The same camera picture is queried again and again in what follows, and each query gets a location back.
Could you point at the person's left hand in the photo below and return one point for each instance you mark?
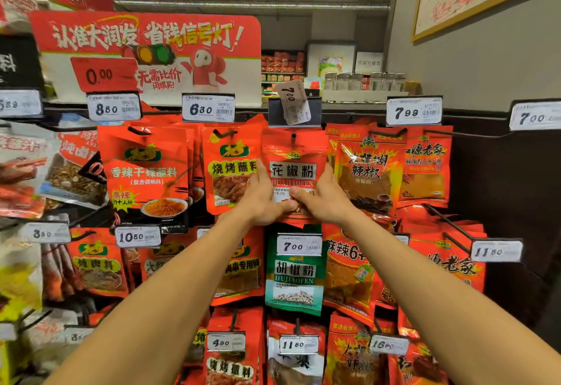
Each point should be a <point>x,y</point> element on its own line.
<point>259,198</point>

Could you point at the person's right hand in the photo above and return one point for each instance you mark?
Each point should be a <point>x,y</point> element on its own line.
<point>324,201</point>

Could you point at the red barbecue dip seasoning packet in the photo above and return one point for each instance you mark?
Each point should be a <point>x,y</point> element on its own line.
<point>228,170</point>

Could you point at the chili powder packets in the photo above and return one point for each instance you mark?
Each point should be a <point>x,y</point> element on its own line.
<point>368,183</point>

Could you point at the huajiao powder packets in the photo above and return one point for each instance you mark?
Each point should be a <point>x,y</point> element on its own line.
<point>294,148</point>

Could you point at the person's right forearm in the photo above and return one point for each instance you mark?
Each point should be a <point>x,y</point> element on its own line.
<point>456,301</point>

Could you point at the person's left forearm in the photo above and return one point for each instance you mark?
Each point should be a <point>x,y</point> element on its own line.
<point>149,310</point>

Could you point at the distant shelf goods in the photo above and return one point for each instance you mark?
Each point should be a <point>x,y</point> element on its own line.
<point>368,82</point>

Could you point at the green white-label packet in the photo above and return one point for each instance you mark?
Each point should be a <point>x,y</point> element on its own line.
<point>294,284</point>

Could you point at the hanging display of seasoning packets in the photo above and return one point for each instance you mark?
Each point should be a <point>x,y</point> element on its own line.
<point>208,107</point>

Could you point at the rows of hanging red packets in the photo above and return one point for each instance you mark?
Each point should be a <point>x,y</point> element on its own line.
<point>425,170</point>

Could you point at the white picture poster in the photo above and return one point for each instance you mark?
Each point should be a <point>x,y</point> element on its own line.
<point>331,58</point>

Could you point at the small white sign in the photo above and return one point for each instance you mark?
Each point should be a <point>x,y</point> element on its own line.
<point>369,62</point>

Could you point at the clear packet with red label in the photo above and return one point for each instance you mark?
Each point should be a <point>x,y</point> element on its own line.
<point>74,183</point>

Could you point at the red white promotion sign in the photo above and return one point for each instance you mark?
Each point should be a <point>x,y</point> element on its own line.
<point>149,34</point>

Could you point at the white red-print sauce packet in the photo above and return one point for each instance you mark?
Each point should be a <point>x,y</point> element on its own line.
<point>17,174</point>

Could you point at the pale white packet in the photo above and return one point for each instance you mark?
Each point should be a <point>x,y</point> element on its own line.
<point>22,280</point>

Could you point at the assorted green brown packets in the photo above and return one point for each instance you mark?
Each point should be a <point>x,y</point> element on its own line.
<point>26,345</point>

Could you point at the black category sign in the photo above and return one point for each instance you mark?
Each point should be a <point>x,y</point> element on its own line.
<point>17,65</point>

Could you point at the metal ceiling rail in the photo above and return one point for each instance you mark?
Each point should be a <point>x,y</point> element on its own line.
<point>254,4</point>

